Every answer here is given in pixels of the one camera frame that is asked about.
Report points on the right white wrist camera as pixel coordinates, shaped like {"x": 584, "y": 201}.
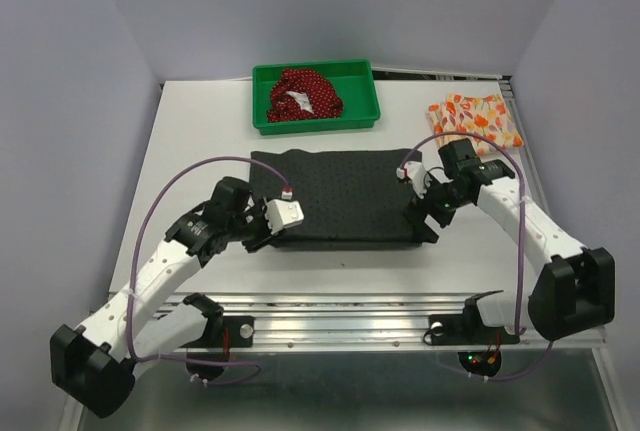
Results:
{"x": 416, "y": 175}

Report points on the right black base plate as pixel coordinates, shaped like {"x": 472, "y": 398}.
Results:
{"x": 457, "y": 330}

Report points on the folded orange floral skirt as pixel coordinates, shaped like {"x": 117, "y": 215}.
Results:
{"x": 486, "y": 116}

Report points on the dark grey dotted skirt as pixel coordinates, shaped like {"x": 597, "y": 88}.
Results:
{"x": 351, "y": 200}

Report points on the green plastic tray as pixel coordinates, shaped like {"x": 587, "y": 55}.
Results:
{"x": 352, "y": 80}

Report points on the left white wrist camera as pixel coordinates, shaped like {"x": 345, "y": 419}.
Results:
{"x": 282, "y": 215}

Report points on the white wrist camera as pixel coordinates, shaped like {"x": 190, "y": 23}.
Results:
{"x": 416, "y": 175}
{"x": 282, "y": 215}

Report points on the aluminium rail frame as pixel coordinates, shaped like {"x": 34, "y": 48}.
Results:
{"x": 362, "y": 362}

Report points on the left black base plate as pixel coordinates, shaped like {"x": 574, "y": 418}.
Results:
{"x": 222, "y": 332}

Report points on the red polka dot skirt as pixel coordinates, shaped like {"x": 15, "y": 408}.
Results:
{"x": 302, "y": 94}

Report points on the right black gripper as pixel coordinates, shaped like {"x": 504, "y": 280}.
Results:
{"x": 416, "y": 214}

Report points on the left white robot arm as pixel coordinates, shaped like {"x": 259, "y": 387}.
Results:
{"x": 98, "y": 361}

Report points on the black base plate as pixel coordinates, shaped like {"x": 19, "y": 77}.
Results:
{"x": 222, "y": 332}
{"x": 457, "y": 330}

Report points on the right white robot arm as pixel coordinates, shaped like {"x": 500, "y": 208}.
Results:
{"x": 563, "y": 287}

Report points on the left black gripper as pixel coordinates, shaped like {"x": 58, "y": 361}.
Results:
{"x": 259, "y": 208}

